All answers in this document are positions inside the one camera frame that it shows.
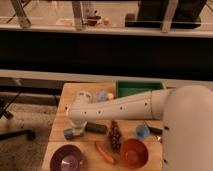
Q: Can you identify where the orange carrot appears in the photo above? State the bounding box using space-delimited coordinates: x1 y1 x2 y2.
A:
95 141 115 164

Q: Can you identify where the black office chair base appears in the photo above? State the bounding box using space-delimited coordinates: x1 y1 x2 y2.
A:
0 93 36 141

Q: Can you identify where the blue cup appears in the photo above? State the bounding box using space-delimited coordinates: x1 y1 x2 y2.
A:
135 124 150 140

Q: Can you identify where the green tray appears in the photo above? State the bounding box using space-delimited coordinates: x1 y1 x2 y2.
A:
116 81 164 98

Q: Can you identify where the purple bowl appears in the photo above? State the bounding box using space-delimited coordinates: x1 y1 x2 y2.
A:
50 144 83 171

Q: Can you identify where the light blue plush toy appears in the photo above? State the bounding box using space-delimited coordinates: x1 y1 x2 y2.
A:
94 90 108 102

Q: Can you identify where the black rectangular block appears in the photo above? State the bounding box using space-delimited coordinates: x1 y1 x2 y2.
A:
85 122 107 134

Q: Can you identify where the blue sponge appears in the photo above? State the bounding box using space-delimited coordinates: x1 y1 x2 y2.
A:
64 129 74 140

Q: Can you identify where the orange ball toy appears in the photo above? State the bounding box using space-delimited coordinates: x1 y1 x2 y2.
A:
107 93 115 100

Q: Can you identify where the dark grape bunch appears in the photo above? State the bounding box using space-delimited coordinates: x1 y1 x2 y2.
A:
109 121 121 151

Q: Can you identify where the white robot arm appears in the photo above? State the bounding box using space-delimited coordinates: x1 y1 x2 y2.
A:
67 85 213 171

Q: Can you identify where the orange bowl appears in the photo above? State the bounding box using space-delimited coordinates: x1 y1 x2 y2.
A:
120 138 149 169

